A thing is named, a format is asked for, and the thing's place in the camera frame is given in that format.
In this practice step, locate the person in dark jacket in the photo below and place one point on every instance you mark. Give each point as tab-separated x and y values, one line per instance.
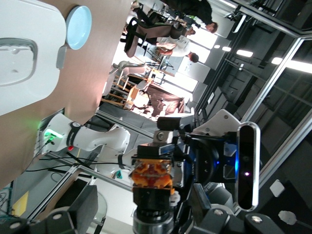
195	12

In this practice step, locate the orange and black push-button switch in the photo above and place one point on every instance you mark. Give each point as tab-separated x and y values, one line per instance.
151	175

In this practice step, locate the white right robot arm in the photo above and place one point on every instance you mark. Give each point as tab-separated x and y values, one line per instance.
80	139

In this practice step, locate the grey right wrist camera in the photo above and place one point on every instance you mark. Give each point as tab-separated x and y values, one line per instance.
248	165

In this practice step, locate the wooden table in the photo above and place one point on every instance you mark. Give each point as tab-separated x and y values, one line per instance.
131	95

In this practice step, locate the brown covered table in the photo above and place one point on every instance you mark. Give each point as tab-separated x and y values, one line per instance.
165	97

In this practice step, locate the light blue plate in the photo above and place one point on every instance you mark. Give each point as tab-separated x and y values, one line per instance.
78	26

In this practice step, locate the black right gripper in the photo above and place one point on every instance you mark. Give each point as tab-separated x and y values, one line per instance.
209	161

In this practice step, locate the person in white shirt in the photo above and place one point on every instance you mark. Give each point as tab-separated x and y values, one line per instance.
178	48

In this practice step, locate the long aluminium frame post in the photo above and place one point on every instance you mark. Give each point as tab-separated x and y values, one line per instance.
275	78

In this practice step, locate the white lidded lunch box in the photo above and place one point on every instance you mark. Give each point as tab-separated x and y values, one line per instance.
24	61

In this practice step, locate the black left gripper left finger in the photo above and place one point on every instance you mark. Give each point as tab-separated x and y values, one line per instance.
61	219

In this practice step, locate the brown office chair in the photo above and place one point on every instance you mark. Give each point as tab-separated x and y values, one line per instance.
151	31

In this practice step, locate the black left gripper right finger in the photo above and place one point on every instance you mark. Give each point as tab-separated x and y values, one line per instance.
231	223

